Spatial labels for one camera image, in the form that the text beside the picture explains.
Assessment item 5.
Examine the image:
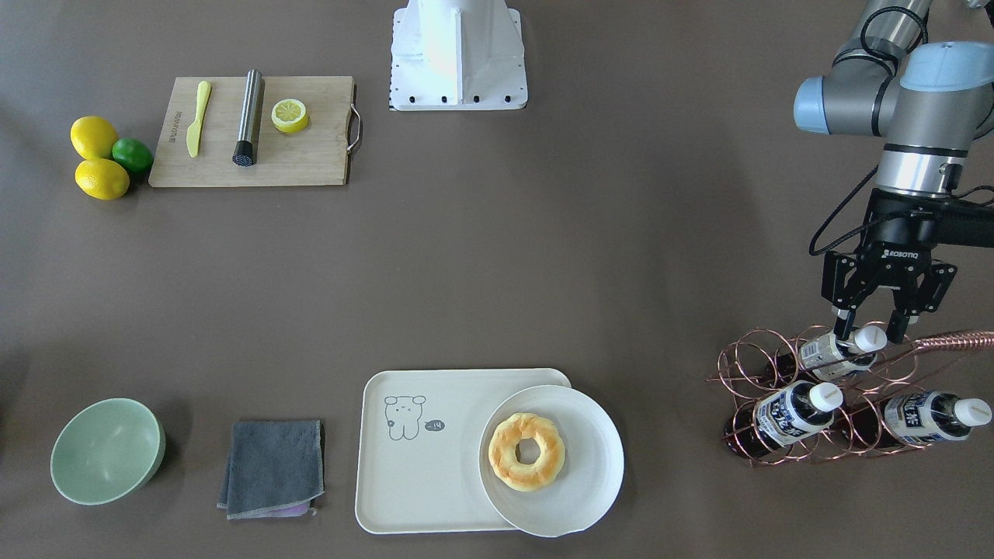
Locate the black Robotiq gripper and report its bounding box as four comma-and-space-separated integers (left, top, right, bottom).
822, 189, 993, 344

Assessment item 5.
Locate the tea bottle white cap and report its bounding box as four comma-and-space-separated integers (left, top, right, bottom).
777, 325, 888, 381

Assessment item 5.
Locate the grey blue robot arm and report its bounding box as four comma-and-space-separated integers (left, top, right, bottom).
793, 1, 993, 342

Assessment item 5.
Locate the tea bottle in rack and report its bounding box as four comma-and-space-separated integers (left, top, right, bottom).
724, 380, 844, 460
845, 391, 992, 451

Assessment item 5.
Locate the middle tea bottle in rack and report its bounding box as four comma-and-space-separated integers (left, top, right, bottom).
724, 380, 844, 460

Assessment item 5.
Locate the cream rectangular tray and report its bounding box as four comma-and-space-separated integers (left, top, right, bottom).
355, 368, 571, 534

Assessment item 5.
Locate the white round plate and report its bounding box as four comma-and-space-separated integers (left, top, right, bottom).
479, 385, 624, 537

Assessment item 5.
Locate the glazed donut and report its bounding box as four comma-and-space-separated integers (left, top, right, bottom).
488, 411, 567, 492

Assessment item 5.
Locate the bamboo cutting board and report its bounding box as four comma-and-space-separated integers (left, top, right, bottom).
148, 75, 355, 188

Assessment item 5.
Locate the grey folded cloth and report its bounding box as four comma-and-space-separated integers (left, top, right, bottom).
217, 418, 325, 521

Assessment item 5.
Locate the half lemon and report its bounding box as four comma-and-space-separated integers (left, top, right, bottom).
270, 98, 310, 134

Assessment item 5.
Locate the yellow plastic knife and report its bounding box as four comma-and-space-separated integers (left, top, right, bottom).
186, 79, 212, 158

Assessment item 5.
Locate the green lime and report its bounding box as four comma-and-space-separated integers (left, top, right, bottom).
111, 137, 154, 175

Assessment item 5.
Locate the green bowl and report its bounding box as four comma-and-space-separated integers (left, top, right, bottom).
50, 398, 166, 506

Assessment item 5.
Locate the lower whole lemon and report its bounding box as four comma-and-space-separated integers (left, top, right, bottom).
75, 158, 131, 200

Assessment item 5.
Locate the whole lemon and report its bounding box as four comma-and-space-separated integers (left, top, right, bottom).
75, 158, 131, 200
70, 116, 120, 160

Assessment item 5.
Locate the upper whole lemon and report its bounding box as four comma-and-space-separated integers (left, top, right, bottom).
70, 116, 120, 160

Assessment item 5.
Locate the copper wire bottle rack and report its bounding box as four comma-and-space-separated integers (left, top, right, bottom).
710, 325, 993, 467

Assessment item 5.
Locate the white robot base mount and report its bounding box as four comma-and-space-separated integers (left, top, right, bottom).
388, 1, 529, 111

